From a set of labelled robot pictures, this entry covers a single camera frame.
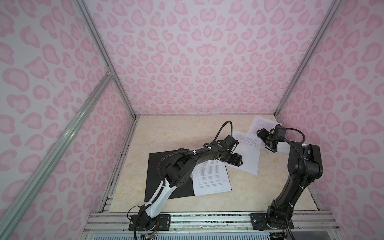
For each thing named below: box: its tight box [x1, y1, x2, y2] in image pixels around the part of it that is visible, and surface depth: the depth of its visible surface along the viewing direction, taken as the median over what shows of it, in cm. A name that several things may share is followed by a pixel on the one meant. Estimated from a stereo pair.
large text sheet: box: [232, 130, 262, 176], surface depth 105 cm
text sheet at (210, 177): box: [192, 159, 232, 196], surface depth 88 cm
